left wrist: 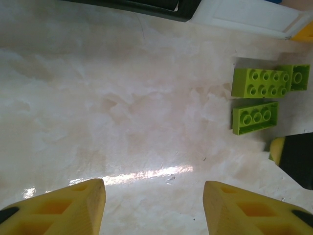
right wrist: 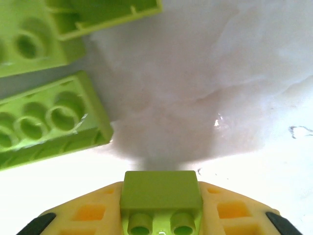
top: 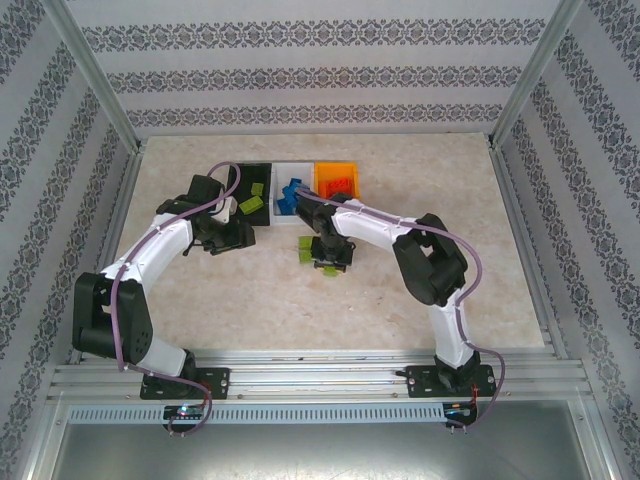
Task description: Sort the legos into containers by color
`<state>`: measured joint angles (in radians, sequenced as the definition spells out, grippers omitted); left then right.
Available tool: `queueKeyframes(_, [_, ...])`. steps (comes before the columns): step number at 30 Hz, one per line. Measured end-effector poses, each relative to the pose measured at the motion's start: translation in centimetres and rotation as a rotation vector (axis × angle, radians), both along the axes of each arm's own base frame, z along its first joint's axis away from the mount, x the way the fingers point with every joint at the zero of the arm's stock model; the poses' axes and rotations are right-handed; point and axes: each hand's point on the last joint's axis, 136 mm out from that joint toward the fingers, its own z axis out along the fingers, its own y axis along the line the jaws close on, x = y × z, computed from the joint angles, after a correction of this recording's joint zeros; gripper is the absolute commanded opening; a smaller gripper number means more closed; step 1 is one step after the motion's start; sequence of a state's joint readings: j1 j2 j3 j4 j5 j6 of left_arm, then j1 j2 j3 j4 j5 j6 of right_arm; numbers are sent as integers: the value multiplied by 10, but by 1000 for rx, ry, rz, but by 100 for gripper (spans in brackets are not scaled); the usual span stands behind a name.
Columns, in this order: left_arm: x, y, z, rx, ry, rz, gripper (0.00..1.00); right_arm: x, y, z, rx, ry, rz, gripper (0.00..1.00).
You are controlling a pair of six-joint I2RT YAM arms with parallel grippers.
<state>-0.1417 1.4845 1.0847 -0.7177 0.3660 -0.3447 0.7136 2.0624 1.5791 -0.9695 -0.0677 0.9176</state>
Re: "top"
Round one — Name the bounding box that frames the black plastic container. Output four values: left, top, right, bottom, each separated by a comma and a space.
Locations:
227, 162, 276, 228

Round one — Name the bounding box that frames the white plastic container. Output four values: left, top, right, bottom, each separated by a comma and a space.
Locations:
271, 161, 318, 228

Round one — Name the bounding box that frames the orange plastic container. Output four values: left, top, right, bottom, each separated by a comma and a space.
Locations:
313, 161, 363, 202

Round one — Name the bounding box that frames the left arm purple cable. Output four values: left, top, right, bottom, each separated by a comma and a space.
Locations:
112, 161, 242, 439

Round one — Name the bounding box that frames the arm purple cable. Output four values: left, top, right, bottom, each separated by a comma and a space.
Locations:
112, 161, 242, 439
294, 187, 486, 436

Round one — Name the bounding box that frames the left aluminium side rail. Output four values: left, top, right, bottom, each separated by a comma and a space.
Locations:
69, 143, 147, 362

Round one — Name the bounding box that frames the aluminium side rail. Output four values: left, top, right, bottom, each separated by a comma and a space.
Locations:
487, 137, 570, 359
69, 143, 147, 362

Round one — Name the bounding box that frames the aluminium mounting rail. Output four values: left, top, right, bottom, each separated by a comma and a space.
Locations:
47, 348, 587, 402

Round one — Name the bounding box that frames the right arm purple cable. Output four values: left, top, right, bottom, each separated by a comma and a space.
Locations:
294, 187, 486, 436

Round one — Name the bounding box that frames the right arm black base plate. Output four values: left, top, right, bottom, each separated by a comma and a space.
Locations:
407, 364, 496, 399

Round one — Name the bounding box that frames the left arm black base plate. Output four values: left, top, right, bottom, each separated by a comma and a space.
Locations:
139, 368, 231, 401

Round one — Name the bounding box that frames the slotted grey cable duct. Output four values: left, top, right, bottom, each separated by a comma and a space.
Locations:
67, 403, 449, 424

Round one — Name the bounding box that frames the right aluminium side rail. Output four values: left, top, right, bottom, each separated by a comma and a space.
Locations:
487, 137, 570, 359

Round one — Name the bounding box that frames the left aluminium frame post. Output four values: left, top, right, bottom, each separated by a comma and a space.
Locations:
42, 0, 146, 152

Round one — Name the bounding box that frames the aluminium frame post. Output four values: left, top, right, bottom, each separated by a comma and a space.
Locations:
42, 0, 146, 152
488, 0, 585, 147

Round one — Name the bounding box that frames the right aluminium frame post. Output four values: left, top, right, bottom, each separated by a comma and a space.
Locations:
488, 0, 585, 147

